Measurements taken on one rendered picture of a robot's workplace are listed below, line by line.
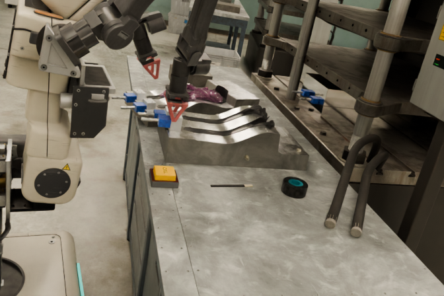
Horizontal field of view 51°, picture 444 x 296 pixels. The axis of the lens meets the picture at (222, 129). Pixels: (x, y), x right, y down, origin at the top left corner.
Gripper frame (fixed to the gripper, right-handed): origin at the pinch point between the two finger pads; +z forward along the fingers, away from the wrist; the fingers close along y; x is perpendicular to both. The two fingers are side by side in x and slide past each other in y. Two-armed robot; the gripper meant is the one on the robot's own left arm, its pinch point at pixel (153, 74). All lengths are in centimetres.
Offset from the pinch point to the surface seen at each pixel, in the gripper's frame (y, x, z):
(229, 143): -37.1, -11.1, 18.2
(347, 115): 5, -82, 57
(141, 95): 10.6, 6.3, 10.5
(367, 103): -34, -67, 28
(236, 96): 3.9, -30.3, 24.3
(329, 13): 26, -92, 14
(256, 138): -38.5, -20.2, 19.7
